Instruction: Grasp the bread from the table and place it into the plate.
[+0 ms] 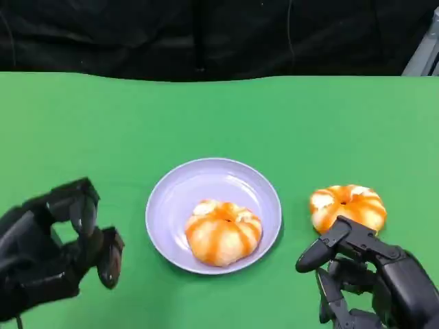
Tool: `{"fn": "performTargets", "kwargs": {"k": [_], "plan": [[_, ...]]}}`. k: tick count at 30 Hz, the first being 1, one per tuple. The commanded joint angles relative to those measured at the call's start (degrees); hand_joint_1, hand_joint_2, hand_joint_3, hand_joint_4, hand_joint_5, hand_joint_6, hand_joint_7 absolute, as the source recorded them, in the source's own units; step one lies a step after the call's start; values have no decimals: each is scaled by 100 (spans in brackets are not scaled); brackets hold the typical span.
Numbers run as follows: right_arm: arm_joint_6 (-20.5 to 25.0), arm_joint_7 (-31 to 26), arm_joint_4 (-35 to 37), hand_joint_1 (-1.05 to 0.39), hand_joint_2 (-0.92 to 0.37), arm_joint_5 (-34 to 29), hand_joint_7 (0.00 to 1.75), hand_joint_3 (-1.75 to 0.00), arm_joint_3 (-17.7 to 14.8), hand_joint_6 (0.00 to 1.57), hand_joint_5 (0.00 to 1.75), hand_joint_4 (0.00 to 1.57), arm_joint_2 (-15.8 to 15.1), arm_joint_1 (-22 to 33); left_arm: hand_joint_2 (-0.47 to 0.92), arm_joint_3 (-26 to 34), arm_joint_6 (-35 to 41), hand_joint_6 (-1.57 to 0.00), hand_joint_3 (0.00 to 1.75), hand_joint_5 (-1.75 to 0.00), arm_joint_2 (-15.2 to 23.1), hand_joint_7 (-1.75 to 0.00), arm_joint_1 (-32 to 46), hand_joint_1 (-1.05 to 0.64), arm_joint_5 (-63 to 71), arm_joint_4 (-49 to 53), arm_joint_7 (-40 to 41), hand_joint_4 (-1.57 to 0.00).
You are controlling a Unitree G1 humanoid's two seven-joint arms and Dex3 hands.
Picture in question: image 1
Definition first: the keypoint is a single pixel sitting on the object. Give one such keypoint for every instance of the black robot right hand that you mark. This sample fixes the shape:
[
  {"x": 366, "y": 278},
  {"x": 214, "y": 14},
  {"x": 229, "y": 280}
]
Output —
[{"x": 401, "y": 281}]

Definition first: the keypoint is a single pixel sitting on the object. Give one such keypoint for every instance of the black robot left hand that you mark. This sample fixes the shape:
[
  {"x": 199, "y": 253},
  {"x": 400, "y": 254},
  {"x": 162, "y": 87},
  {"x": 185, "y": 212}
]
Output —
[{"x": 31, "y": 260}]

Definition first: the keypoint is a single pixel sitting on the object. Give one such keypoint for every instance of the orange white toy bread roll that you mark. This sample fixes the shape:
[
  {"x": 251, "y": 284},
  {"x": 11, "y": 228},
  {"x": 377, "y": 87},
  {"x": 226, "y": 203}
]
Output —
[
  {"x": 350, "y": 204},
  {"x": 221, "y": 236}
]

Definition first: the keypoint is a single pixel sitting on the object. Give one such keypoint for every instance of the lilac plate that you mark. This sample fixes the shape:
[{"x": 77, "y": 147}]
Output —
[{"x": 212, "y": 185}]

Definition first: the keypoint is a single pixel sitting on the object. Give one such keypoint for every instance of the green table cloth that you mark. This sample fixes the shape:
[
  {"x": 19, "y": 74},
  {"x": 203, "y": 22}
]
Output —
[{"x": 219, "y": 120}]

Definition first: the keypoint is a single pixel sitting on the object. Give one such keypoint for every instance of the black table skirt cloth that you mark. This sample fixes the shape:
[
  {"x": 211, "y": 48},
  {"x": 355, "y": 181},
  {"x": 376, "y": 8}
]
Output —
[{"x": 137, "y": 34}]

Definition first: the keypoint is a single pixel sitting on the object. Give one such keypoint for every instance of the grey aluminium frame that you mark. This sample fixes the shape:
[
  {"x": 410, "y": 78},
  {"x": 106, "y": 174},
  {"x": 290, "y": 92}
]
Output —
[{"x": 425, "y": 58}]

